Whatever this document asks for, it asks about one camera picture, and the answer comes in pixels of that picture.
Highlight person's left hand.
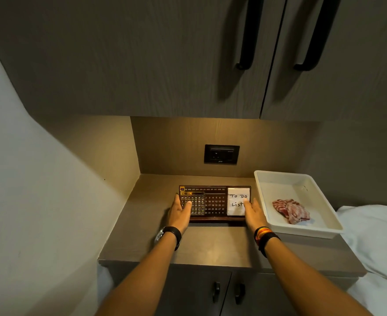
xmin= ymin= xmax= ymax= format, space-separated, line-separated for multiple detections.
xmin=165 ymin=193 xmax=193 ymax=231

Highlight person's right hand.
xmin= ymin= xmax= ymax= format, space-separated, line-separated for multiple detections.
xmin=243 ymin=198 xmax=268 ymax=232

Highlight dark brown perpetual calendar board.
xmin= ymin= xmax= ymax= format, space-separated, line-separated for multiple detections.
xmin=179 ymin=185 xmax=252 ymax=224

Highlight person's right forearm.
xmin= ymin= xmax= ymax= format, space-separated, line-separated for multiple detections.
xmin=265 ymin=238 xmax=374 ymax=316

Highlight person's left forearm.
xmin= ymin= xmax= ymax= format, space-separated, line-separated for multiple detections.
xmin=95 ymin=231 xmax=178 ymax=316

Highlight white note paper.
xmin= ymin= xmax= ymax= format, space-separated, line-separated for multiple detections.
xmin=227 ymin=188 xmax=247 ymax=216

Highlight black wristwatch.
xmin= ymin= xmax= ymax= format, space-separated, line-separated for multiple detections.
xmin=154 ymin=226 xmax=183 ymax=251

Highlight black wristband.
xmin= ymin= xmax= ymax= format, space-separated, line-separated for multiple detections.
xmin=258 ymin=232 xmax=282 ymax=258

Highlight red white striped cloth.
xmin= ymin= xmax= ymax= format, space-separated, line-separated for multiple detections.
xmin=272 ymin=199 xmax=312 ymax=225

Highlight white plastic tray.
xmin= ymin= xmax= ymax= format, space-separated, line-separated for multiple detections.
xmin=254 ymin=170 xmax=345 ymax=240

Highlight grey lower cabinet door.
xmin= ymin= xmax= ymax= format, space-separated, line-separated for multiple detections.
xmin=109 ymin=262 xmax=232 ymax=316
xmin=222 ymin=271 xmax=359 ymax=316

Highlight white bed sheet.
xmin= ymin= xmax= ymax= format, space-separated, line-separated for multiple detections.
xmin=336 ymin=205 xmax=387 ymax=316

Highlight wide grey upper cabinet door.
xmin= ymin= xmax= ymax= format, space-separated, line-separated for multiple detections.
xmin=0 ymin=0 xmax=288 ymax=120

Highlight narrow grey upper cabinet door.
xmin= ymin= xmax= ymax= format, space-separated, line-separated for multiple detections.
xmin=260 ymin=0 xmax=387 ymax=122

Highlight gold calendar slider frame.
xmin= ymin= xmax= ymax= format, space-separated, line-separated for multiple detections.
xmin=180 ymin=191 xmax=206 ymax=216

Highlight orange yellow woven bracelet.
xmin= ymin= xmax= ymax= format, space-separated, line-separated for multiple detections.
xmin=253 ymin=226 xmax=273 ymax=246

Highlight black wall socket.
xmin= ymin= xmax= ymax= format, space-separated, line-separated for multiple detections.
xmin=204 ymin=144 xmax=240 ymax=165

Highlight long black cabinet handle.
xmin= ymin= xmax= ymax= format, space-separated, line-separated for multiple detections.
xmin=293 ymin=0 xmax=342 ymax=72
xmin=235 ymin=0 xmax=265 ymax=71

